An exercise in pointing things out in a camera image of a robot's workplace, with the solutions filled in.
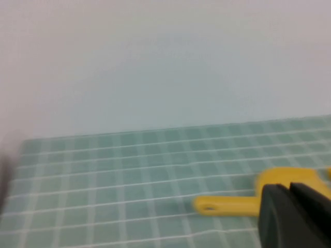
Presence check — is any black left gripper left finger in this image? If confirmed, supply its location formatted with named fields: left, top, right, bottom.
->
left=258, top=183, right=327, bottom=248

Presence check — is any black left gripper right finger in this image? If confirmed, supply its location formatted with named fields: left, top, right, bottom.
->
left=289, top=182, right=331, bottom=248

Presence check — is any yellow plastic dustpan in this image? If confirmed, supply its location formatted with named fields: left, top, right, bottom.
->
left=192, top=167, right=331, bottom=216

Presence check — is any green white-grid tablecloth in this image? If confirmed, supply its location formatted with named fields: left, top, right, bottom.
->
left=0, top=115, right=331, bottom=248

